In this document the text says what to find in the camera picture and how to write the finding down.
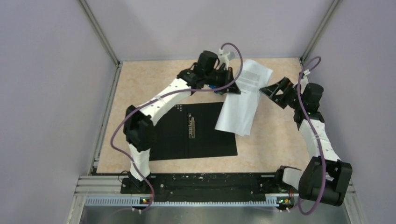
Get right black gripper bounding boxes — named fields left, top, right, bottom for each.
left=259, top=77, right=304, bottom=110

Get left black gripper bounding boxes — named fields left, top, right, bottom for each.
left=205, top=66, right=240, bottom=94

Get white printed paper sheets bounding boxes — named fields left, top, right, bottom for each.
left=215, top=59, right=273, bottom=136

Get teal and black folder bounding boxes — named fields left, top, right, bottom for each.
left=149, top=102, right=238, bottom=161

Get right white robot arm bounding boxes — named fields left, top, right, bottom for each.
left=260, top=77, right=353, bottom=206

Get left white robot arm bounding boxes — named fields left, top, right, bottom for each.
left=123, top=49, right=241, bottom=193

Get blue orange toy car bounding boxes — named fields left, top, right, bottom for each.
left=208, top=85, right=224, bottom=95

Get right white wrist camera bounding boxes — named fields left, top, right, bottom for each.
left=300, top=70, right=310, bottom=93

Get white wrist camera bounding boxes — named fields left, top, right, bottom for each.
left=218, top=49, right=235, bottom=70
left=300, top=70, right=310, bottom=93

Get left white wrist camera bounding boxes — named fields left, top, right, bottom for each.
left=218, top=49, right=235, bottom=70

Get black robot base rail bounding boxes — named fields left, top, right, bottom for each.
left=120, top=173, right=298, bottom=203

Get aluminium frame profile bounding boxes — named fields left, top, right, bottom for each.
left=74, top=175, right=122, bottom=196

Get white slotted cable duct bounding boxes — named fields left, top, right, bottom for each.
left=85, top=196, right=279, bottom=207

